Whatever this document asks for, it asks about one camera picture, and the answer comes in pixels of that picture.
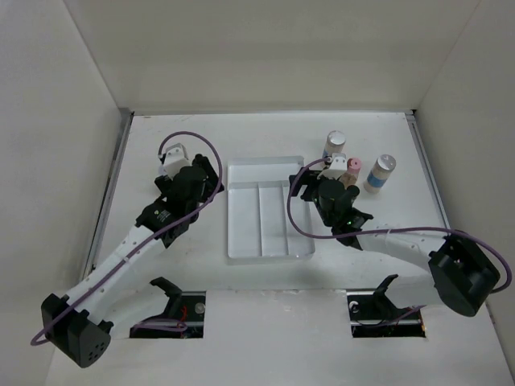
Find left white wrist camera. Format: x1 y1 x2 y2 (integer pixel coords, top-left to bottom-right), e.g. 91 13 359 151
159 143 191 179

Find pink cap spice bottle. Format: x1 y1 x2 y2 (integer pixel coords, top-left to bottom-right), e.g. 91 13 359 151
340 158 361 188

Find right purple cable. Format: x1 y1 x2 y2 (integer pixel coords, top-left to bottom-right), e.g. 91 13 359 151
286 157 514 294

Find blue label jar white lid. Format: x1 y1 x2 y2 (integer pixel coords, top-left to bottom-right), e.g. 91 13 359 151
364 154 397 194

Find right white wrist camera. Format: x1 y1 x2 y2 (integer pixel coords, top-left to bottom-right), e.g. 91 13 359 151
318 153 348 180

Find white divided organizer tray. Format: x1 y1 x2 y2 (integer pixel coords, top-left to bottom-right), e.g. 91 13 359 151
227 156 315 265

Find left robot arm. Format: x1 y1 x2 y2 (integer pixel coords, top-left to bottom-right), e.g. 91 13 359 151
41 154 224 368

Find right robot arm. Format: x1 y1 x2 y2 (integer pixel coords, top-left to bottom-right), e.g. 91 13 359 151
288 167 501 318

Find blue label jar silver lid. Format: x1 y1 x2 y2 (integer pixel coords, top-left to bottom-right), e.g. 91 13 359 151
323 130 346 157

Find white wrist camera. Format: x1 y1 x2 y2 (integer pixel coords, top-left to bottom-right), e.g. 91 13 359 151
318 153 348 180
159 143 191 179

